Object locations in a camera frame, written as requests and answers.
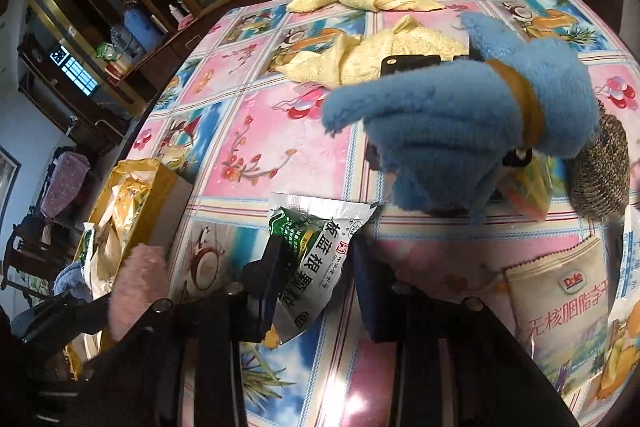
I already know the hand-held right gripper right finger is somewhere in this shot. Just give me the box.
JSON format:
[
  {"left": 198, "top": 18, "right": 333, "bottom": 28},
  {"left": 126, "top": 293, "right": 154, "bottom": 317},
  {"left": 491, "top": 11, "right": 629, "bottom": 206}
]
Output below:
[{"left": 349, "top": 241, "right": 569, "bottom": 427}]

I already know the blue cloth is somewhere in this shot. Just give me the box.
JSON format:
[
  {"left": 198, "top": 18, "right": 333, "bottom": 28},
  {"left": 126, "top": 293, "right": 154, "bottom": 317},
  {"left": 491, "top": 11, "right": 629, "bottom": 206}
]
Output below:
[{"left": 52, "top": 261, "right": 92, "bottom": 302}]

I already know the blue towel with brown band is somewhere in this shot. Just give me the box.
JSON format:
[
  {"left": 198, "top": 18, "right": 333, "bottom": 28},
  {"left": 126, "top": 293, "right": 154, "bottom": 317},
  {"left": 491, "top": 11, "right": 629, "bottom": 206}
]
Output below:
[{"left": 320, "top": 11, "right": 602, "bottom": 224}]

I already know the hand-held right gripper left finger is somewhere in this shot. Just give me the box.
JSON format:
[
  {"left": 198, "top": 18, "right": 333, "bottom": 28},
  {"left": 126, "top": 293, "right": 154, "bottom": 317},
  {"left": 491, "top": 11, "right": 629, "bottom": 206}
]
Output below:
[{"left": 80, "top": 236, "right": 289, "bottom": 427}]

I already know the blue water bottle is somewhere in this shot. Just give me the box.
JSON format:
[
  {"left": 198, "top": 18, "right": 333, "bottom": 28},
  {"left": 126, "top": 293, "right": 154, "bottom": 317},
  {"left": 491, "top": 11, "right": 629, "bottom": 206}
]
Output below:
[{"left": 122, "top": 4, "right": 167, "bottom": 54}]

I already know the gold cardboard box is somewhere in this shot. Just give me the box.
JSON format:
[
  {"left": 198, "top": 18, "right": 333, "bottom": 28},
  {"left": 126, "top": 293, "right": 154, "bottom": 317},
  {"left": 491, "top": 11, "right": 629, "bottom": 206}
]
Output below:
[{"left": 67, "top": 157, "right": 194, "bottom": 378}]

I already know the green and white packet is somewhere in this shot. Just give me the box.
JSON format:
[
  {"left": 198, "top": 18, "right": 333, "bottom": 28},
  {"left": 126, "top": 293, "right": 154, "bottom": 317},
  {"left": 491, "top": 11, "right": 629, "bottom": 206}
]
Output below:
[{"left": 269, "top": 192, "right": 379, "bottom": 349}]

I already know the white snack packet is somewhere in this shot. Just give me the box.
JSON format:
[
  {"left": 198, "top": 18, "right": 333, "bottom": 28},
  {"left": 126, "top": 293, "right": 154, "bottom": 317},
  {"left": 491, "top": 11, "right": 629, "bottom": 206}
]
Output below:
[{"left": 502, "top": 237, "right": 617, "bottom": 402}]

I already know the brown knitted pouch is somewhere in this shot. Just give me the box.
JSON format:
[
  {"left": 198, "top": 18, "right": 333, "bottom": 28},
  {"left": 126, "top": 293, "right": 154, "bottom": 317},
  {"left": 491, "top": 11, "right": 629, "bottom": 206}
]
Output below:
[{"left": 569, "top": 111, "right": 632, "bottom": 224}]

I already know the small colourful packet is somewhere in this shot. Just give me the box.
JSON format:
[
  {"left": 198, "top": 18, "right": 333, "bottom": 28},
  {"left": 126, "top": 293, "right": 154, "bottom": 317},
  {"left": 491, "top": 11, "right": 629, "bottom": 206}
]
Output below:
[{"left": 499, "top": 154, "right": 554, "bottom": 224}]

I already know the white desiccant packet blue print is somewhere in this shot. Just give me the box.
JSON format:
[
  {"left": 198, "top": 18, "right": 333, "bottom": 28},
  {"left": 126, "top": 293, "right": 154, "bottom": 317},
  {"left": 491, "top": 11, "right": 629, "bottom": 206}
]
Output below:
[{"left": 616, "top": 207, "right": 640, "bottom": 308}]

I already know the chair with purple cloth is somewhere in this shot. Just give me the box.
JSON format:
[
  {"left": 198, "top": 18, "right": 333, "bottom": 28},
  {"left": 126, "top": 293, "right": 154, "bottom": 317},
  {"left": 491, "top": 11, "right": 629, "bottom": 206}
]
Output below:
[{"left": 39, "top": 146, "right": 94, "bottom": 220}]

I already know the pink fluffy cloth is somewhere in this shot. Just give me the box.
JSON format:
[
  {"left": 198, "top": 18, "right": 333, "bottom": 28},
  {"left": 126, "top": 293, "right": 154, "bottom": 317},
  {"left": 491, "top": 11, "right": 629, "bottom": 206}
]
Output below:
[{"left": 106, "top": 244, "right": 169, "bottom": 354}]

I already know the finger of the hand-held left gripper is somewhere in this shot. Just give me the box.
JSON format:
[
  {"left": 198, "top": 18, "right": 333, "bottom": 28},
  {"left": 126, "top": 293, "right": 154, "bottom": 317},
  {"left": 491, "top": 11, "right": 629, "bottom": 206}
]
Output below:
[{"left": 17, "top": 293, "right": 113, "bottom": 343}]

